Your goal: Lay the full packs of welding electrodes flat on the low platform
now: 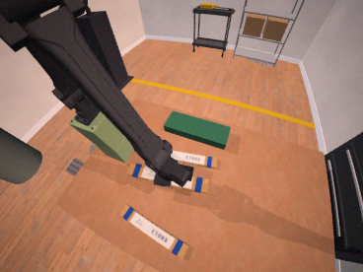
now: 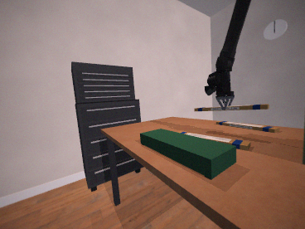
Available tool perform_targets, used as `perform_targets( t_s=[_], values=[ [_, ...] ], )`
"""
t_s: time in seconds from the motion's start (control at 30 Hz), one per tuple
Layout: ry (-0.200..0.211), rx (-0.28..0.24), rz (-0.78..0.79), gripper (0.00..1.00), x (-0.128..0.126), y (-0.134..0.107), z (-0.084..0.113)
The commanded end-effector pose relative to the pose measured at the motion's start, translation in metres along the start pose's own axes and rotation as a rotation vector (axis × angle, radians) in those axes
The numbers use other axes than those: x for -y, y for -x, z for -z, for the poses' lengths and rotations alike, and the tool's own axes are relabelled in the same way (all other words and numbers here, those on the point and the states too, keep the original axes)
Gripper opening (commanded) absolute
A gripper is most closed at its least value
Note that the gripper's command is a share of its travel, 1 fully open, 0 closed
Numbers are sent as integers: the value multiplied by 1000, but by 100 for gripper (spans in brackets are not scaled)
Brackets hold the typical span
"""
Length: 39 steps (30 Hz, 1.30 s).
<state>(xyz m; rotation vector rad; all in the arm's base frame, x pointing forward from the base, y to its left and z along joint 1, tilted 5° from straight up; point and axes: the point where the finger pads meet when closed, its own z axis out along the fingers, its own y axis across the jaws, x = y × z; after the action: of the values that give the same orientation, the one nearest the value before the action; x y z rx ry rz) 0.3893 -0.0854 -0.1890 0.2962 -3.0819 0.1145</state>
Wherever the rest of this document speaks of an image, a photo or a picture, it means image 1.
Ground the brown cardboard pack with white e6013 label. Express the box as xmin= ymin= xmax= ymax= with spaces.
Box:
xmin=119 ymin=204 xmax=188 ymax=259

